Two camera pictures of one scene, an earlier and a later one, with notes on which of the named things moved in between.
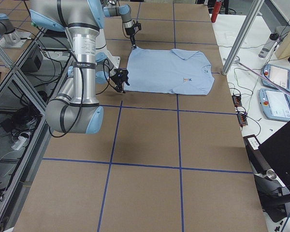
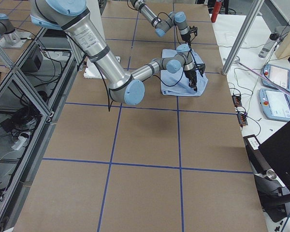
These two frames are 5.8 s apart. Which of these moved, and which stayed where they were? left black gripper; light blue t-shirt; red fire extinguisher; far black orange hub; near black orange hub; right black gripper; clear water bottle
Moved: right black gripper; light blue t-shirt; left black gripper
Stayed: clear water bottle; near black orange hub; red fire extinguisher; far black orange hub
